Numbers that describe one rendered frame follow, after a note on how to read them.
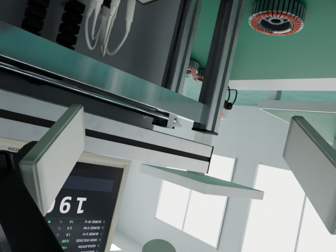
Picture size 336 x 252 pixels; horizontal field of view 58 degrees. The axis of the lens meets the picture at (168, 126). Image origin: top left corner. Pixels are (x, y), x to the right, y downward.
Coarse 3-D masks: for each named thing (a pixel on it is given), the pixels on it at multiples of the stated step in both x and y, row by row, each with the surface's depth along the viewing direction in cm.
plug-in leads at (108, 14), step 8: (96, 0) 36; (104, 0) 42; (112, 0) 37; (128, 0) 39; (88, 8) 38; (96, 8) 36; (104, 8) 42; (112, 8) 37; (128, 8) 39; (88, 16) 38; (96, 16) 37; (104, 16) 42; (112, 16) 40; (128, 16) 39; (104, 24) 42; (112, 24) 41; (128, 24) 39; (96, 32) 40; (104, 32) 38; (88, 40) 39; (96, 40) 41; (104, 40) 38; (104, 48) 41
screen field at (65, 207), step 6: (60, 198) 36; (66, 198) 36; (72, 198) 37; (78, 198) 37; (84, 198) 38; (54, 204) 35; (60, 204) 36; (66, 204) 36; (72, 204) 37; (78, 204) 37; (84, 204) 38; (48, 210) 35; (54, 210) 35; (60, 210) 36; (66, 210) 36; (72, 210) 37; (78, 210) 38; (84, 210) 38
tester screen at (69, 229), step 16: (96, 176) 39; (112, 176) 40; (64, 192) 36; (80, 192) 37; (96, 192) 39; (112, 192) 41; (96, 208) 39; (48, 224) 35; (64, 224) 36; (80, 224) 38; (96, 224) 39; (64, 240) 37; (80, 240) 38; (96, 240) 40
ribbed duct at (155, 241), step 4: (152, 240) 146; (156, 240) 146; (160, 240) 146; (164, 240) 146; (144, 244) 143; (148, 244) 143; (152, 244) 144; (156, 244) 144; (160, 244) 144; (164, 244) 144; (168, 244) 145; (144, 248) 141; (148, 248) 141; (152, 248) 141; (156, 248) 142; (160, 248) 142; (164, 248) 142; (168, 248) 143; (172, 248) 143
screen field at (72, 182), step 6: (66, 180) 36; (72, 180) 37; (78, 180) 37; (84, 180) 38; (90, 180) 38; (96, 180) 39; (102, 180) 39; (108, 180) 40; (66, 186) 36; (72, 186) 37; (78, 186) 37; (84, 186) 38; (90, 186) 38; (96, 186) 39; (102, 186) 39; (108, 186) 40
